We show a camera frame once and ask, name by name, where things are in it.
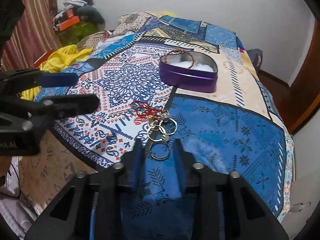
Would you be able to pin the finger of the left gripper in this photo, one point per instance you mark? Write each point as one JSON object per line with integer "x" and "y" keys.
{"x": 48, "y": 80}
{"x": 60, "y": 107}

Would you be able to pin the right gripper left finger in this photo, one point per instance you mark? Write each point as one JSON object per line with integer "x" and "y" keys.
{"x": 89, "y": 204}

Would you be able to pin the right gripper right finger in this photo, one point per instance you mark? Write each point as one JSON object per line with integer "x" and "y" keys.
{"x": 223, "y": 197}

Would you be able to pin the yellow garment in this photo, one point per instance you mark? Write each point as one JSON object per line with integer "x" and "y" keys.
{"x": 57, "y": 62}

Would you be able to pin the red box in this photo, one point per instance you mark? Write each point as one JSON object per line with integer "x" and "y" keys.
{"x": 42, "y": 58}

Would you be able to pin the striped brown curtain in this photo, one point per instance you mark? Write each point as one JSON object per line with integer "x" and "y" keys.
{"x": 33, "y": 35}

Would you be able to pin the striped blanket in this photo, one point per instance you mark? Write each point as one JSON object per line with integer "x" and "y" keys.
{"x": 92, "y": 40}

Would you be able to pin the clutter pile on stand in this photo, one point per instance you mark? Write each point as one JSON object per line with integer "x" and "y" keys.
{"x": 77, "y": 20}

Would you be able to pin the gold hoop earrings cluster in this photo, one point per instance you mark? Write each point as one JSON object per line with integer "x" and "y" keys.
{"x": 163, "y": 124}

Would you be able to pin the blue patterned patchwork cloth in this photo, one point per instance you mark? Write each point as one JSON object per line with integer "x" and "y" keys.
{"x": 235, "y": 128}

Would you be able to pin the brown wooden door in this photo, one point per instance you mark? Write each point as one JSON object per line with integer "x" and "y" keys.
{"x": 297, "y": 103}

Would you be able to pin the purple heart-shaped tin box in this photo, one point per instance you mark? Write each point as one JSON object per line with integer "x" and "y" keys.
{"x": 190, "y": 71}

